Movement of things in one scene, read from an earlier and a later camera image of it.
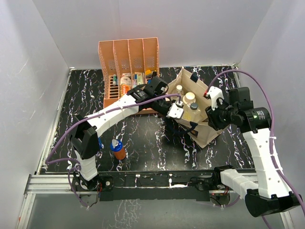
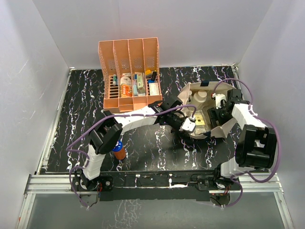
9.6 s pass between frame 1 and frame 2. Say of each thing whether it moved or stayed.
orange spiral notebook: stayed
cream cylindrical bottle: moved
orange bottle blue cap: stayed
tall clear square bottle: moved
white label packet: stayed
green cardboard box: stayed
